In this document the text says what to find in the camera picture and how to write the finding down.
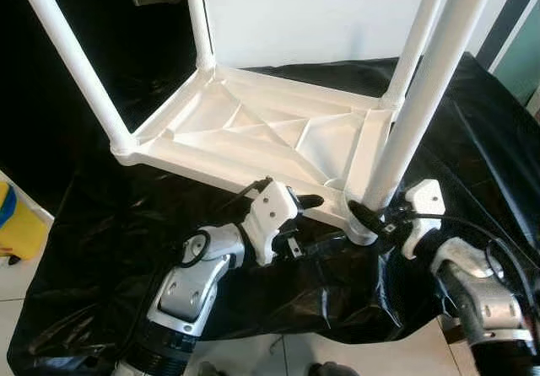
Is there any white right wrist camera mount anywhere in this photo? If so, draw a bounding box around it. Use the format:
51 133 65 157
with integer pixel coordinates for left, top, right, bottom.
401 180 446 259

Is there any yellow box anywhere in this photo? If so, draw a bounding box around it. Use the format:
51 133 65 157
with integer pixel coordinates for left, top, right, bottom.
0 182 50 263

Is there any grey robot right foot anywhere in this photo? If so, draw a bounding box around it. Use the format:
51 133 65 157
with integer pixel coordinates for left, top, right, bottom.
308 361 359 376

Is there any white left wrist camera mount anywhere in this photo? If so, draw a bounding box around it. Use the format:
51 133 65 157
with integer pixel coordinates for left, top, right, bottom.
243 180 298 266

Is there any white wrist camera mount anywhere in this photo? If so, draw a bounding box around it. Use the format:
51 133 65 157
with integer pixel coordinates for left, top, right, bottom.
401 180 446 259
243 180 298 266

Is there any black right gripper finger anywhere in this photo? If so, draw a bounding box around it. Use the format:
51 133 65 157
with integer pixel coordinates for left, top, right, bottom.
349 199 385 235

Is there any dark grey wall post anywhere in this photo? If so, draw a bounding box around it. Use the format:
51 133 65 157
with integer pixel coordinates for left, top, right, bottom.
477 0 540 69

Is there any white brown cabinet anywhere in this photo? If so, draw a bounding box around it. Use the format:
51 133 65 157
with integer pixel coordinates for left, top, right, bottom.
525 85 540 120

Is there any white plastic table leg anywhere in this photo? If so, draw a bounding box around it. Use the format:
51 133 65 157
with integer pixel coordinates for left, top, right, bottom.
380 0 454 110
183 0 217 72
13 0 138 156
361 0 500 221

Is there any black plastic table cover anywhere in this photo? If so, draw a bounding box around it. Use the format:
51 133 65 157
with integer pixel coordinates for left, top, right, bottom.
8 51 540 375

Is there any white board panel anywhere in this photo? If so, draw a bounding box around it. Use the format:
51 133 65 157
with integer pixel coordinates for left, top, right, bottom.
198 0 524 69

